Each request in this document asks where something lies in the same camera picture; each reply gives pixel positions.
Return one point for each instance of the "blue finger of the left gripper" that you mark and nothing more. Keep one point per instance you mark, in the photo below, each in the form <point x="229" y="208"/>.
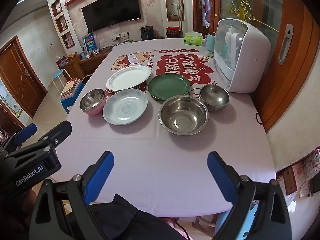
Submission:
<point x="24" y="134"/>
<point x="52" y="139"/>

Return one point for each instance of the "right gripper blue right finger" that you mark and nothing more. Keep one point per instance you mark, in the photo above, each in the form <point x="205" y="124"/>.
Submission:
<point x="225" y="177"/>

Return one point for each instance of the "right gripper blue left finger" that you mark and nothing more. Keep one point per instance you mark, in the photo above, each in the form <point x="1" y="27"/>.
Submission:
<point x="95" y="177"/>

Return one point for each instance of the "pink steel bowl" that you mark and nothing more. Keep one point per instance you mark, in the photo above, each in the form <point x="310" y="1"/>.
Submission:
<point x="93" y="102"/>

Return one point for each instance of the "blue patterned porcelain plate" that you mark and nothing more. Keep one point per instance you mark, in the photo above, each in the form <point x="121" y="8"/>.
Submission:
<point x="125" y="107"/>

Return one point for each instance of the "large steel bowl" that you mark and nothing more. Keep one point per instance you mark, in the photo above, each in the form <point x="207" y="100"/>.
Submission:
<point x="183" y="115"/>

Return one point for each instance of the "small steel bowl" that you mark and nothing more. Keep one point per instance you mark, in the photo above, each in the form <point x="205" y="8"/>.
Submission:
<point x="214" y="97"/>

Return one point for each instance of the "white foam plate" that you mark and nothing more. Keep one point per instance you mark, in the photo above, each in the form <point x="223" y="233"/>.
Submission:
<point x="128" y="77"/>

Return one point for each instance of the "green plate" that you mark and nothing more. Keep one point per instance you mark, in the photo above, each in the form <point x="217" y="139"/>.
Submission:
<point x="167" y="85"/>

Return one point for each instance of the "brown wooden door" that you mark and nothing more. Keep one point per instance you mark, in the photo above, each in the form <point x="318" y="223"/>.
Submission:
<point x="19" y="77"/>

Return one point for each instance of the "stack of books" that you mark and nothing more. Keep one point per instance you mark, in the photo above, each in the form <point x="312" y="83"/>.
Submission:
<point x="70" y="88"/>

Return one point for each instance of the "blue stool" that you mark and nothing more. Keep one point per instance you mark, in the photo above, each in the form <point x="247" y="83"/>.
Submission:
<point x="60" y="78"/>

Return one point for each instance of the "wooden tv cabinet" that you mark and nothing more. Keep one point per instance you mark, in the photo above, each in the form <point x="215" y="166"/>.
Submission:
<point x="79" y="68"/>

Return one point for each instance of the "blue poster board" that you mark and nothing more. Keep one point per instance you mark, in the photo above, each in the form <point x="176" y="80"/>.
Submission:
<point x="89" y="43"/>

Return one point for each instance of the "white sterilizer cabinet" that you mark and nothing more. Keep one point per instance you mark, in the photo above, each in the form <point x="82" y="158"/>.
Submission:
<point x="241" y="52"/>

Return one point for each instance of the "teal cup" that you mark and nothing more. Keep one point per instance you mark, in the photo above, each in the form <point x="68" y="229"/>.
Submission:
<point x="210" y="42"/>

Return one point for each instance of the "green tissue box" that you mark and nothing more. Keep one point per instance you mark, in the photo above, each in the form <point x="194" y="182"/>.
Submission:
<point x="193" y="38"/>

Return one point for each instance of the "black television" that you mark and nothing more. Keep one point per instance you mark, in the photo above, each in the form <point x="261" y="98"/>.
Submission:
<point x="105" y="13"/>

